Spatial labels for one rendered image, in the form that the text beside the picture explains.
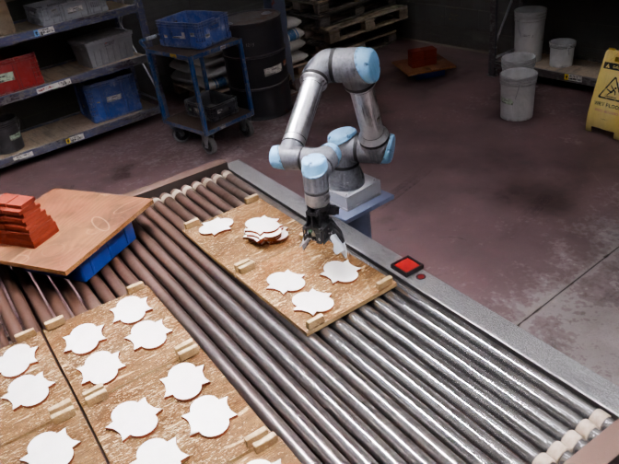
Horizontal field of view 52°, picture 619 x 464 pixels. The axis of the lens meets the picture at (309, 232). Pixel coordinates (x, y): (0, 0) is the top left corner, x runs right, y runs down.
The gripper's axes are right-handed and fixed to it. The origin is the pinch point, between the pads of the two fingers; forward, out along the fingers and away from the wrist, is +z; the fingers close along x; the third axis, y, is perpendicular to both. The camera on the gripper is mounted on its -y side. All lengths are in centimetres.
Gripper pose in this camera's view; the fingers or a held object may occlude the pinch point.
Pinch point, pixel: (325, 252)
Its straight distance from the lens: 208.1
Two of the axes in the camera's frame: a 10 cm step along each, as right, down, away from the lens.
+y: -4.3, 5.2, -7.4
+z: 0.9, 8.4, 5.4
